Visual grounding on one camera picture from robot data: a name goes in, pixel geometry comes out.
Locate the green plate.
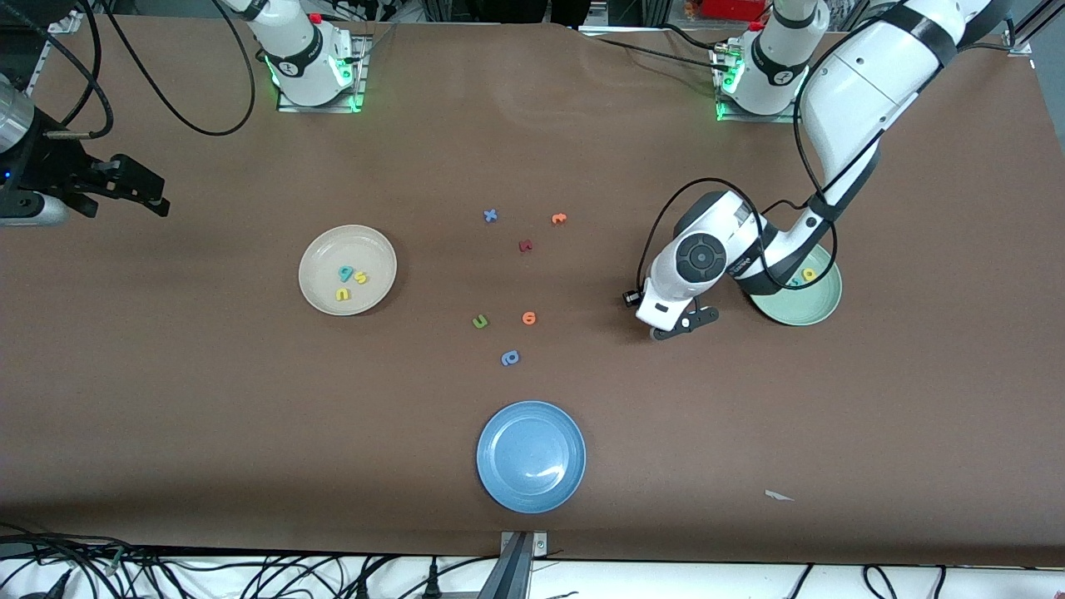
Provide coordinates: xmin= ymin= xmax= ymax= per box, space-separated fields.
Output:
xmin=749 ymin=245 xmax=843 ymax=326

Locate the aluminium frame corner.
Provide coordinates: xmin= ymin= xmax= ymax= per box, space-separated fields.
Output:
xmin=1003 ymin=0 xmax=1065 ymax=57

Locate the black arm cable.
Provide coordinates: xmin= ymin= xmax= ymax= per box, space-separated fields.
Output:
xmin=637 ymin=0 xmax=1016 ymax=292
xmin=33 ymin=0 xmax=255 ymax=139

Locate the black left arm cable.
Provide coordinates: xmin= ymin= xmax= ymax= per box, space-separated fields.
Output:
xmin=637 ymin=0 xmax=1016 ymax=292

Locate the blue plate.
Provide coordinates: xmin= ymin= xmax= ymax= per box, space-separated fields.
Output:
xmin=476 ymin=401 xmax=587 ymax=514

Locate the grey metal frame bracket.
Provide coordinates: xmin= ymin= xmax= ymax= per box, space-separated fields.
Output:
xmin=478 ymin=531 xmax=550 ymax=599

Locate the black base cable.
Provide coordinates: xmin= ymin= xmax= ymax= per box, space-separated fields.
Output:
xmin=657 ymin=21 xmax=750 ymax=52
xmin=582 ymin=32 xmax=737 ymax=76

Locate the beige brown plate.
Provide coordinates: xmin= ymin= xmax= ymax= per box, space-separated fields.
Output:
xmin=298 ymin=225 xmax=398 ymax=317

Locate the aluminium frame rail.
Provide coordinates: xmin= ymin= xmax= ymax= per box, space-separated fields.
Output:
xmin=25 ymin=10 xmax=84 ymax=97

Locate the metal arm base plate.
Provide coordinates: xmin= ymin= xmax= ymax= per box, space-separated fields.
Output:
xmin=277 ymin=33 xmax=371 ymax=114
xmin=714 ymin=42 xmax=804 ymax=124

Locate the brown table cover sheet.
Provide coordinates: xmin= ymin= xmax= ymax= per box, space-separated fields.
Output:
xmin=0 ymin=12 xmax=1065 ymax=568

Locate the tangled black cable bundle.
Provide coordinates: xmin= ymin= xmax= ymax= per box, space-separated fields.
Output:
xmin=0 ymin=522 xmax=400 ymax=599

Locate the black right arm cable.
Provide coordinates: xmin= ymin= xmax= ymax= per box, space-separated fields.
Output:
xmin=33 ymin=0 xmax=255 ymax=139

